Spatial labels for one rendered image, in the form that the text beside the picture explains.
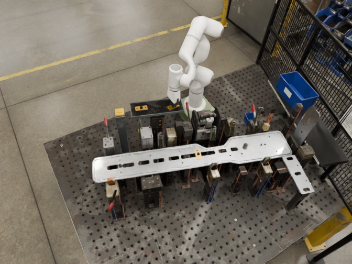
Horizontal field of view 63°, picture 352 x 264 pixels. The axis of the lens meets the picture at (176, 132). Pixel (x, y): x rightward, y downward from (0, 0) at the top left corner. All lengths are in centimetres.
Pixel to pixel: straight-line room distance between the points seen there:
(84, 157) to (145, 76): 197
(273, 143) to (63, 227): 197
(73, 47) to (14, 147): 185
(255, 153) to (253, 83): 115
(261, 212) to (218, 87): 131
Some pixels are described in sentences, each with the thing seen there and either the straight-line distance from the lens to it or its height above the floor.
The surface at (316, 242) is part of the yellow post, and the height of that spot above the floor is 11.
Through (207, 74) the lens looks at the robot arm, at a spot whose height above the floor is 121.
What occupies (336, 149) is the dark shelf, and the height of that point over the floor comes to 103.
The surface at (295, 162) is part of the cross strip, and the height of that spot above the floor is 100.
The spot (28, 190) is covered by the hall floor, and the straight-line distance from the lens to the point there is 320.
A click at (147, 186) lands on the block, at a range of 180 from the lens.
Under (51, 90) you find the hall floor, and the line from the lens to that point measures 404.
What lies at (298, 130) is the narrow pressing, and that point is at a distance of 220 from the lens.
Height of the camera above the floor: 262
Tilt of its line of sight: 51 degrees down
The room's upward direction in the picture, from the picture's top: 5 degrees clockwise
